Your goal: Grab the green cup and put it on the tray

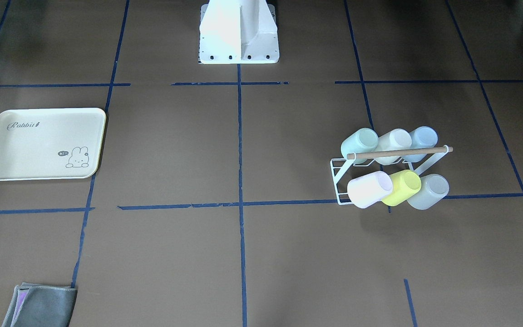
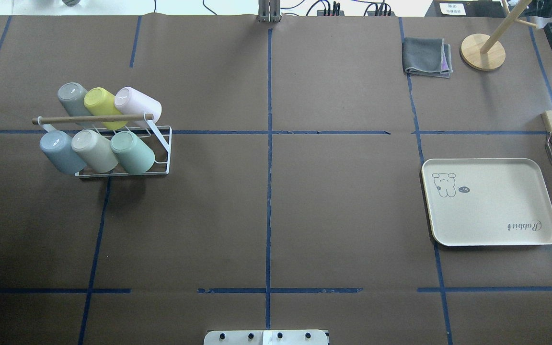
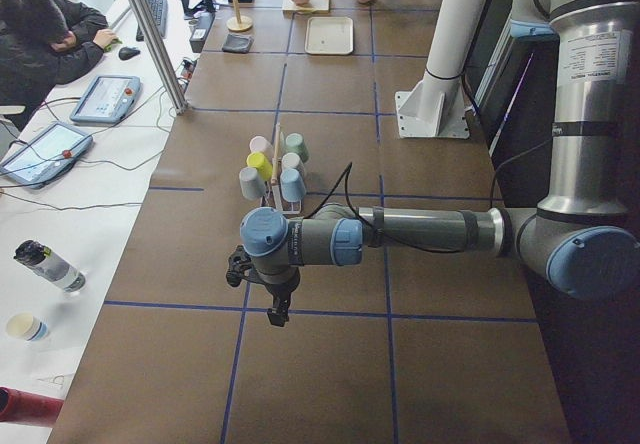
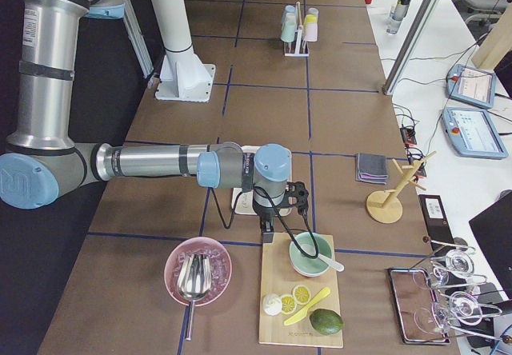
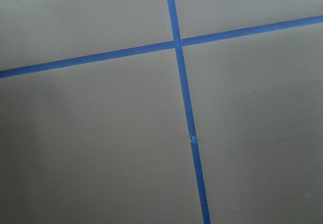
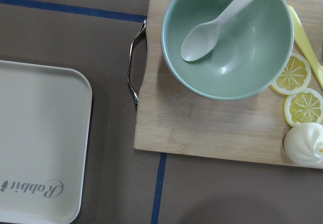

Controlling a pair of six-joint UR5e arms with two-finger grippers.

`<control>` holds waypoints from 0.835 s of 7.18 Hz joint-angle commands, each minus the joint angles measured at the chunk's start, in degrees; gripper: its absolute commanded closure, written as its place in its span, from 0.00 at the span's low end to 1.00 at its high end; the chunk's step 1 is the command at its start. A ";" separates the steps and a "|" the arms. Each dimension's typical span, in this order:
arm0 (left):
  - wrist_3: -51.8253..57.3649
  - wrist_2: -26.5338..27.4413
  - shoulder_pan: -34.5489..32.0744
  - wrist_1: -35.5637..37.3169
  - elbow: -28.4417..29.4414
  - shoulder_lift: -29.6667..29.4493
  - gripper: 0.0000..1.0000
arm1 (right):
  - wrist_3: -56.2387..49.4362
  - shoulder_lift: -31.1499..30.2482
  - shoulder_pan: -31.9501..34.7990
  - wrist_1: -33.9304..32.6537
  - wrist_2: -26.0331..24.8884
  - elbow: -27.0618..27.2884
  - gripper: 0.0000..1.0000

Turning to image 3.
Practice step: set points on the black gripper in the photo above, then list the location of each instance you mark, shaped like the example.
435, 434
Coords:
278, 292

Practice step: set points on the green cup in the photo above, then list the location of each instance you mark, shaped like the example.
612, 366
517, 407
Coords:
295, 143

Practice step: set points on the cream rabbit tray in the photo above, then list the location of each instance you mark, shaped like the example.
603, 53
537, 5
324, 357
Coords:
329, 36

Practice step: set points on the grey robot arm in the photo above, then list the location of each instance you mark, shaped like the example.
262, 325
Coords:
574, 237

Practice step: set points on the blue cup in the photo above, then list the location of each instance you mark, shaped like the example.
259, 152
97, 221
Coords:
292, 185

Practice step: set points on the grey cup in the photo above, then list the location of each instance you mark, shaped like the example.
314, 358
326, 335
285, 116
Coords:
252, 185

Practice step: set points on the beige cup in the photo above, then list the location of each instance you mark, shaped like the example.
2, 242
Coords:
292, 160

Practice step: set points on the yellow cup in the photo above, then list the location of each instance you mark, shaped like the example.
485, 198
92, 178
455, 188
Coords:
261, 163

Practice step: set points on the pink cup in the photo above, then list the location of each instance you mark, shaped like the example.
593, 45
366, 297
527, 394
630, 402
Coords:
262, 145

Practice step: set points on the paper cup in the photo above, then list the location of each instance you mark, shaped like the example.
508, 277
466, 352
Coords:
25, 326

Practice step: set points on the water bottle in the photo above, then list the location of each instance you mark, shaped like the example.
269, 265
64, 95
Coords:
45, 263

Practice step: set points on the grey folded cloth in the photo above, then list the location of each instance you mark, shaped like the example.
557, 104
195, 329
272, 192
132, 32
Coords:
237, 44

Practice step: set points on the upper teach pendant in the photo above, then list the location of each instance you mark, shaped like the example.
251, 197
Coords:
107, 100

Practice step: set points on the teach pendant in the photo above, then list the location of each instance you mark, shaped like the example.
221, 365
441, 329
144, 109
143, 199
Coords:
46, 156
107, 100

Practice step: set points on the red cylinder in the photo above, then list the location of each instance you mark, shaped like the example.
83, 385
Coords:
21, 407

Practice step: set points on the lower teach pendant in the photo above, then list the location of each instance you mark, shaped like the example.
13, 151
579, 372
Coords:
46, 156

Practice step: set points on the wooden mug tree stand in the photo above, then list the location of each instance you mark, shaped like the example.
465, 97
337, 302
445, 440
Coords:
238, 23

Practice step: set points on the black power box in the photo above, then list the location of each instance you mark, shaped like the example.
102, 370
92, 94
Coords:
199, 27

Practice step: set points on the black computer mouse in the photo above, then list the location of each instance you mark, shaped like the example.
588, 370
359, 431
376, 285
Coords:
126, 53

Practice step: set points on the wooden cutting board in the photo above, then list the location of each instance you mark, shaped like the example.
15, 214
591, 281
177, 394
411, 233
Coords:
312, 6

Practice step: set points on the black keyboard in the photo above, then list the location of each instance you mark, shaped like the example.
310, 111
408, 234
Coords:
159, 13

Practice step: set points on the person in black jacket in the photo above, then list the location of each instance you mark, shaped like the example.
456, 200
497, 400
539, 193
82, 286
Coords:
45, 43

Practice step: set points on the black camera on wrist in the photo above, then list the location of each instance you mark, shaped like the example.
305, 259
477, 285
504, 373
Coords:
240, 268

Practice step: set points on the white wire cup rack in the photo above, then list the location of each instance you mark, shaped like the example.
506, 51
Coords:
274, 198

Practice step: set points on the aluminium frame post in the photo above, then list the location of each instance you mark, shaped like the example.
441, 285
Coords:
159, 54

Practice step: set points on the white camera pole base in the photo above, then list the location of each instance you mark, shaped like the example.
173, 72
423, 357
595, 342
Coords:
435, 108

